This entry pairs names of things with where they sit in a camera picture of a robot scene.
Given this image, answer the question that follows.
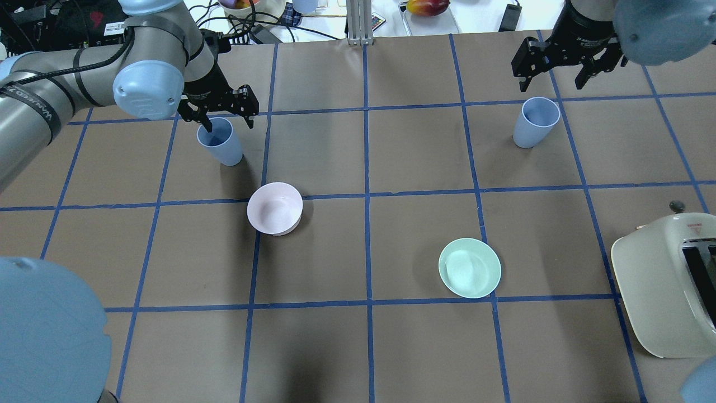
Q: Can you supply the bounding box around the mango fruit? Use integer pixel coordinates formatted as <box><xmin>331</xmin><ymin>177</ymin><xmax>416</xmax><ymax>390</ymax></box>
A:
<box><xmin>405</xmin><ymin>0</ymin><xmax>450</xmax><ymax>17</ymax></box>

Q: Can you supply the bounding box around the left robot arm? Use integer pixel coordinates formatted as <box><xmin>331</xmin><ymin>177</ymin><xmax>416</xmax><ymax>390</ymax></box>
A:
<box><xmin>1</xmin><ymin>1</ymin><xmax>259</xmax><ymax>402</ymax></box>

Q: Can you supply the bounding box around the green bowl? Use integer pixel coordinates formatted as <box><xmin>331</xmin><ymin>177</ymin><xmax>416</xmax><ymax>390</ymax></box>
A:
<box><xmin>438</xmin><ymin>238</ymin><xmax>503</xmax><ymax>299</ymax></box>

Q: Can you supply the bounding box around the bowl of foam blocks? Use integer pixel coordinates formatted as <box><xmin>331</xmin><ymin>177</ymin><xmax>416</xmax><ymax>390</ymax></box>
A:
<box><xmin>218</xmin><ymin>0</ymin><xmax>287</xmax><ymax>20</ymax></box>

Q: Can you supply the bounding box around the white toaster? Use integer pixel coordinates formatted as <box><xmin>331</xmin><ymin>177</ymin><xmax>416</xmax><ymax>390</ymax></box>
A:
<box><xmin>610</xmin><ymin>213</ymin><xmax>715</xmax><ymax>359</ymax></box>

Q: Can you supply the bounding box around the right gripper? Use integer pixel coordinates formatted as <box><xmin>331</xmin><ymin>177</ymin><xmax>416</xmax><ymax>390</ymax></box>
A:
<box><xmin>511</xmin><ymin>1</ymin><xmax>628</xmax><ymax>93</ymax></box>

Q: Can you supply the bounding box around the aluminium frame post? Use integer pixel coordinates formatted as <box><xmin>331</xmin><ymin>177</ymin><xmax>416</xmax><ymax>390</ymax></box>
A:
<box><xmin>346</xmin><ymin>0</ymin><xmax>374</xmax><ymax>46</ymax></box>

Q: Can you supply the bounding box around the blue cup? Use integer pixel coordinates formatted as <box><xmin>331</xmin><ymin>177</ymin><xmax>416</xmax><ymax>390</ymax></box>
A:
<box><xmin>512</xmin><ymin>97</ymin><xmax>562</xmax><ymax>149</ymax></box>
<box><xmin>196</xmin><ymin>117</ymin><xmax>243</xmax><ymax>166</ymax></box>

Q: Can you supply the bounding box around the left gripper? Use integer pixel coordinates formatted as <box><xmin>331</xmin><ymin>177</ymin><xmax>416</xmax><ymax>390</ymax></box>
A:
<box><xmin>177</xmin><ymin>31</ymin><xmax>260</xmax><ymax>133</ymax></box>

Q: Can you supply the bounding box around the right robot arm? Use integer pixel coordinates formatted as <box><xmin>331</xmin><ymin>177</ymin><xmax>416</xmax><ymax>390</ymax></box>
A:
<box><xmin>511</xmin><ymin>1</ymin><xmax>715</xmax><ymax>92</ymax></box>

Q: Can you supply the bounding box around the pink bowl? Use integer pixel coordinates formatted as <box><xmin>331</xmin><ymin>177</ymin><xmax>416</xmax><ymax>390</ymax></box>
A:
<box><xmin>247</xmin><ymin>182</ymin><xmax>303</xmax><ymax>236</ymax></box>

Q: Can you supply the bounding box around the black power adapter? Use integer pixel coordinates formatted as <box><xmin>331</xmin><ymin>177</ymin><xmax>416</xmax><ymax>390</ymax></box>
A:
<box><xmin>498</xmin><ymin>3</ymin><xmax>522</xmax><ymax>31</ymax></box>

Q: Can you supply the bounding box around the remote control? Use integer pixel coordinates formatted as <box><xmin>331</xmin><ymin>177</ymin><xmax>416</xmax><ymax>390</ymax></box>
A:
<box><xmin>371</xmin><ymin>12</ymin><xmax>386</xmax><ymax>31</ymax></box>

